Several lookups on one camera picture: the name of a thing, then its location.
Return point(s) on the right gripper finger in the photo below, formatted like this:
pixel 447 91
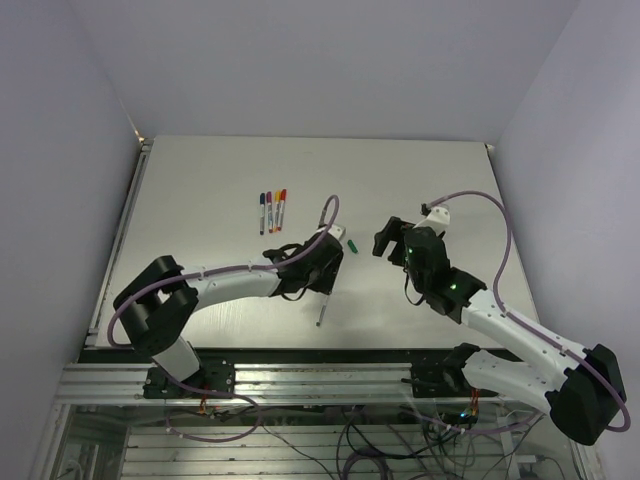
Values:
pixel 398 254
pixel 393 231

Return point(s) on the aluminium frame rail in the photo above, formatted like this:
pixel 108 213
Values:
pixel 279 384

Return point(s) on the white pen green end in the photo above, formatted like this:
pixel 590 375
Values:
pixel 322 312

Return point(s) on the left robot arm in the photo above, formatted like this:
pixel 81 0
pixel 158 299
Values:
pixel 155 307

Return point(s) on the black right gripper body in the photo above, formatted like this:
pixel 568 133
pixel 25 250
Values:
pixel 418 282

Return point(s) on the white pen blue tip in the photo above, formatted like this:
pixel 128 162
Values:
pixel 262 220

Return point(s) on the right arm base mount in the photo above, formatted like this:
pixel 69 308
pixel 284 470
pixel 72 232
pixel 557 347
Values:
pixel 438 373

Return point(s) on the white pen purple end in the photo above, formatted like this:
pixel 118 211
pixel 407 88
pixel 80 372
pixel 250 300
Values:
pixel 270 220

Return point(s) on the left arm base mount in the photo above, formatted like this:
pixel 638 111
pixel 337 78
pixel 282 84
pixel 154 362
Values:
pixel 214 379

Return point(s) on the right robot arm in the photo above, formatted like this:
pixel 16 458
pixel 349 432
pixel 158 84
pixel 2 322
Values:
pixel 580 389

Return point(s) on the white pen yellow end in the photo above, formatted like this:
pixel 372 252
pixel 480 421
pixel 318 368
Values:
pixel 276 214

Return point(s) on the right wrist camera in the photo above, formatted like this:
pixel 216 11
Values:
pixel 436 217

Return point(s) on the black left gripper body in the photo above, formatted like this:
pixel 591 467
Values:
pixel 324 281

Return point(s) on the green pen cap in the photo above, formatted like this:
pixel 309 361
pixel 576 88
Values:
pixel 352 246

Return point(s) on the white pen red end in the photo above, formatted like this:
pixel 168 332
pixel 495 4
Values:
pixel 282 212

